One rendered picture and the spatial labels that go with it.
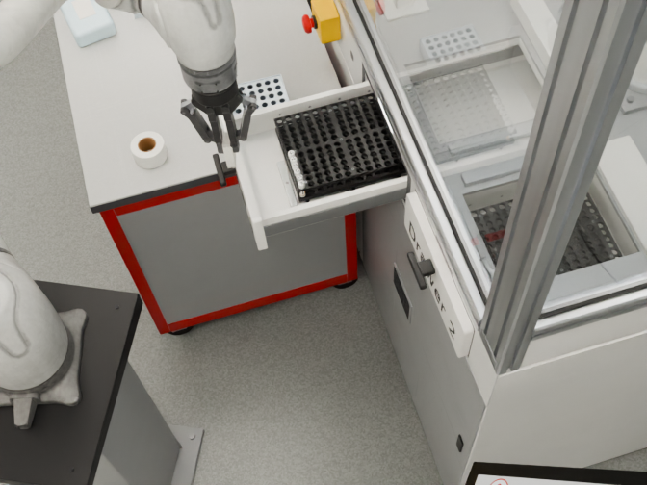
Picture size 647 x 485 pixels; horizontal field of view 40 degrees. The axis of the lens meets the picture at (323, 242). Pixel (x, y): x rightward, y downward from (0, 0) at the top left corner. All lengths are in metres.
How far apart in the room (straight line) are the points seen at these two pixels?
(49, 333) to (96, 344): 0.17
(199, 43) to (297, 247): 1.00
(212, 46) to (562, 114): 0.58
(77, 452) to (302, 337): 1.02
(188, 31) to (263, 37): 0.80
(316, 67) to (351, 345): 0.84
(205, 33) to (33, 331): 0.55
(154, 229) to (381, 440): 0.83
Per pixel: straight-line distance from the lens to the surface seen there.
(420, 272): 1.53
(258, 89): 1.93
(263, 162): 1.76
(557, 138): 0.93
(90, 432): 1.62
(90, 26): 2.12
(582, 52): 0.84
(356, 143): 1.69
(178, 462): 2.39
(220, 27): 1.30
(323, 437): 2.38
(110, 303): 1.70
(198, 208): 1.97
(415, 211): 1.58
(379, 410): 2.40
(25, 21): 1.21
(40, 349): 1.52
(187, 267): 2.17
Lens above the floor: 2.26
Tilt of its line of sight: 60 degrees down
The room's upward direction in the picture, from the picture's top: 5 degrees counter-clockwise
